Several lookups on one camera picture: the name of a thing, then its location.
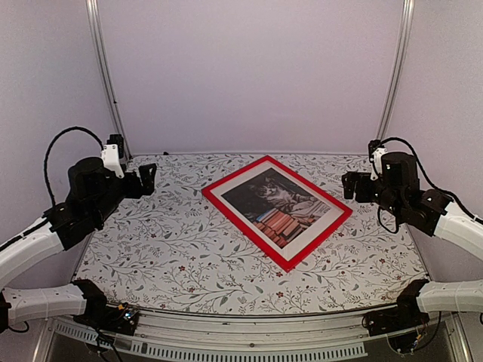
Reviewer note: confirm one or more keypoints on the white mat board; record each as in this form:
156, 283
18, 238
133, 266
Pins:
302, 249

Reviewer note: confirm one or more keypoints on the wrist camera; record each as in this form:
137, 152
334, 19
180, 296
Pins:
113, 153
376, 151

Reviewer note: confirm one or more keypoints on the red wooden picture frame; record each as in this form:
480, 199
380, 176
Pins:
241, 222

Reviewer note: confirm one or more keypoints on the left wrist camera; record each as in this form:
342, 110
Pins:
113, 153

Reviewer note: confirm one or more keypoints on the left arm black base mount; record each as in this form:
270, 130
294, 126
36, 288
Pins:
99, 315

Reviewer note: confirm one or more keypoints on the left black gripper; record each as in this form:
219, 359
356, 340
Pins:
147, 182

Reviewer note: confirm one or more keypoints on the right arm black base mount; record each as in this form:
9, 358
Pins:
404, 315

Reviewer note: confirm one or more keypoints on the left aluminium corner post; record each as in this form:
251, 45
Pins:
103, 65

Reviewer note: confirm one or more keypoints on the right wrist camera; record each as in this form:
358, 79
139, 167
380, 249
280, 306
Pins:
376, 151

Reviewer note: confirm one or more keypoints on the aluminium corner post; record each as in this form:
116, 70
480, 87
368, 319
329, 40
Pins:
103, 65
402, 44

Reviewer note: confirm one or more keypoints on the cat photo print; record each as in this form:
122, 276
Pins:
277, 206

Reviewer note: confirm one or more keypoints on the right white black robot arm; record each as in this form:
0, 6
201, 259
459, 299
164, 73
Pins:
393, 184

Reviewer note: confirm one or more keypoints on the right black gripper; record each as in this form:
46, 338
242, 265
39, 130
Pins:
361, 195

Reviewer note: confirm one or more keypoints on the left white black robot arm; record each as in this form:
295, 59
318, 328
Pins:
97, 187

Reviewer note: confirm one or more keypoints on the right aluminium corner post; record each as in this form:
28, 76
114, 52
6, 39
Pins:
402, 44

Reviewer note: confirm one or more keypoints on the floral patterned table cover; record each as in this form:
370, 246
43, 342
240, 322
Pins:
174, 250

